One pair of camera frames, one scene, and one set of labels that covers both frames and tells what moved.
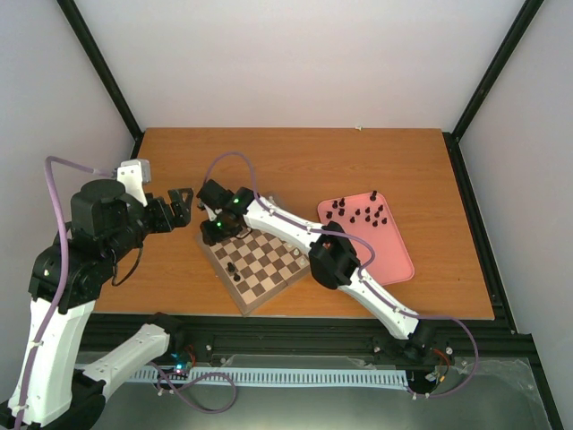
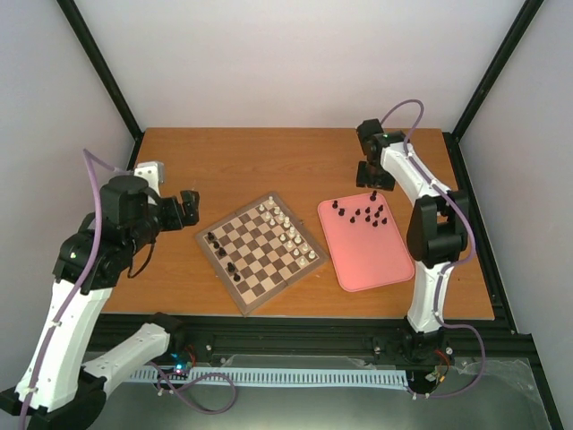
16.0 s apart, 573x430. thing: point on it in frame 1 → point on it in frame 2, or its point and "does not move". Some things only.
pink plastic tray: x=372 y=221 does not move
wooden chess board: x=252 y=266 does not move
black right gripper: x=211 y=238 → x=388 y=184
